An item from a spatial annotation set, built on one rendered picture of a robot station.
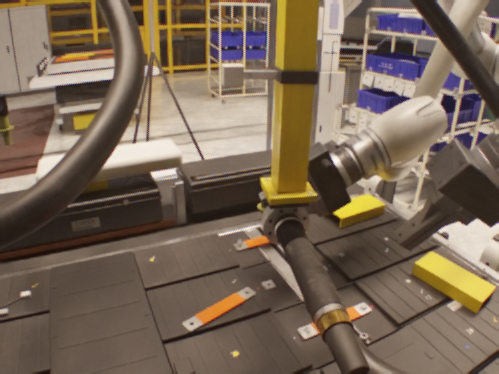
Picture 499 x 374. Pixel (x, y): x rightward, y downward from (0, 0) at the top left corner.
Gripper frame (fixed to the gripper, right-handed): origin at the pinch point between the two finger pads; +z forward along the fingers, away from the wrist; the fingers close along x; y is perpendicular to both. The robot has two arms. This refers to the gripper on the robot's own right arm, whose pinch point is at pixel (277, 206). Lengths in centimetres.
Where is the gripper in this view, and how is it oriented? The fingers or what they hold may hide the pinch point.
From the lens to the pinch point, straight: 71.6
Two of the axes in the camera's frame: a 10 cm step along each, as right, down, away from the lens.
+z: -8.6, 5.0, 0.8
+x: 4.8, 7.5, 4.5
